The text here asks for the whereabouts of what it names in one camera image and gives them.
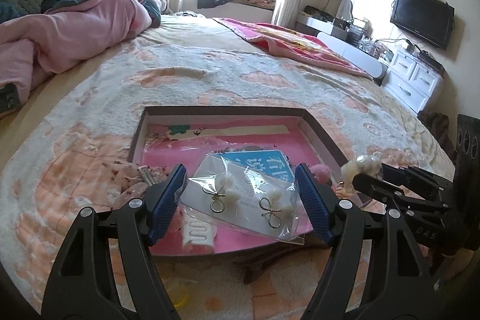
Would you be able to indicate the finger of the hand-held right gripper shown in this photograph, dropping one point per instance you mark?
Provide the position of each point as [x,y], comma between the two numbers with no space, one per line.
[420,179]
[390,198]

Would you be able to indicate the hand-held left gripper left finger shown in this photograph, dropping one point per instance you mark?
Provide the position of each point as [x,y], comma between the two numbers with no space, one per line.
[167,203]

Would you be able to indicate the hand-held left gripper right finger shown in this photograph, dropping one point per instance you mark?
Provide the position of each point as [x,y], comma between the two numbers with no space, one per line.
[313,203]

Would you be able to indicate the cream hair claw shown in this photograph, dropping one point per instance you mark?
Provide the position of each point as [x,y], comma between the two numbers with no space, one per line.
[362,166]
[197,233]

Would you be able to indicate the floral scrunchie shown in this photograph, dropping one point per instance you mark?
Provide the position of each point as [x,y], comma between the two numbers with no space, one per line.
[123,173]

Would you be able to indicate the dark cardboard box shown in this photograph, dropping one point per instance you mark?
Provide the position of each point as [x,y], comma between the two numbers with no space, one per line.
[325,142]

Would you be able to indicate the bow earrings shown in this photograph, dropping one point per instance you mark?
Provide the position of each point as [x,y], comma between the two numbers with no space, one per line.
[240,200]

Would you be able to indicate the dark brown fuzzy item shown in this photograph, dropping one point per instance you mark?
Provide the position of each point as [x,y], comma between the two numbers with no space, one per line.
[435,125]

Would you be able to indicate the brown hair clip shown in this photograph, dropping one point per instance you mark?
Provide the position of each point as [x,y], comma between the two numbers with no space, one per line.
[262,263]

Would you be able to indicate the white drawer cabinet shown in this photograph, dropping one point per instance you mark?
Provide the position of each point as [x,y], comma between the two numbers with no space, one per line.
[412,80]

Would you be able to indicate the black set-top box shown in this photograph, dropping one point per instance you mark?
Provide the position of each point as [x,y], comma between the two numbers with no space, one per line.
[427,57]

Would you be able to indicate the white desk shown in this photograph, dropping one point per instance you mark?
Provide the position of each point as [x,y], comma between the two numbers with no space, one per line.
[348,50]

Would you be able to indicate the pink printed blanket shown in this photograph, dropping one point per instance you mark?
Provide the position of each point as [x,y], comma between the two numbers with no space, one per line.
[296,42]

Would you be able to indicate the white oval mirror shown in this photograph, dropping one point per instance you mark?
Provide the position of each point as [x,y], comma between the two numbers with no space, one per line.
[347,10]

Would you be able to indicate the pink quilt with floral backing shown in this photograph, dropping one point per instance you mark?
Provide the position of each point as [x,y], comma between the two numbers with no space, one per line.
[82,31]

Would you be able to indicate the black wall television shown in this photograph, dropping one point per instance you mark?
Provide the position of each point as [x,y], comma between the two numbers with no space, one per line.
[422,18]

